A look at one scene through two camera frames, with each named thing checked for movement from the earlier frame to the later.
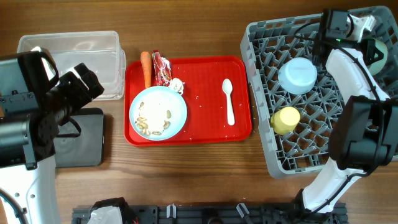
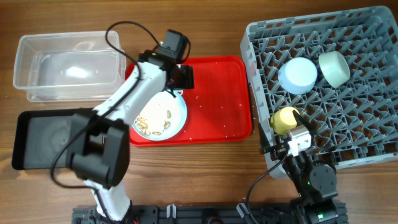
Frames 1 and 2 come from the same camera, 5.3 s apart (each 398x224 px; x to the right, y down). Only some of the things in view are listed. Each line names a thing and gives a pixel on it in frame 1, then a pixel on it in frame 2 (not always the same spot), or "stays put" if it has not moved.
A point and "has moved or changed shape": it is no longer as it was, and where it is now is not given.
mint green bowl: [377, 67] has moved or changed shape
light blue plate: [158, 113] stays put
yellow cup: [284, 121] stays put
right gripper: [367, 45] → [278, 150]
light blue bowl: [297, 75] stays put
